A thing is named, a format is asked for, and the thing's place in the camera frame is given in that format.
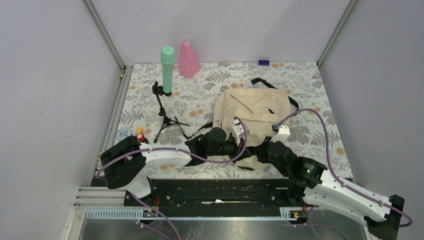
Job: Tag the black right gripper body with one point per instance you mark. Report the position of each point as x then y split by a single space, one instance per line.
264 157

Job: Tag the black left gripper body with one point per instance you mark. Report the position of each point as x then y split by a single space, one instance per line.
229 147

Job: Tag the beige canvas backpack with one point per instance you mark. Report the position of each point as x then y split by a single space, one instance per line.
260 109

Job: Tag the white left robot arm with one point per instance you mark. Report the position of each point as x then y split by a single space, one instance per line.
122 164

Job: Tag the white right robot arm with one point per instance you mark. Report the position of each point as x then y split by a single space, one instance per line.
313 183

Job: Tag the small blue block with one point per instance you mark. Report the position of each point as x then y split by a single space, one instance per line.
263 62

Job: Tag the black mini tripod stand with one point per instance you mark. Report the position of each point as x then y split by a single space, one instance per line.
167 121

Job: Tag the pink plastic cone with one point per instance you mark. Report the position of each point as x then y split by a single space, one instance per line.
189 65

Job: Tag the mint green microphone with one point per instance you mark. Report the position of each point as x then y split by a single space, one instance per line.
167 58

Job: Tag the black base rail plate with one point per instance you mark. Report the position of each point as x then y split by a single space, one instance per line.
222 198

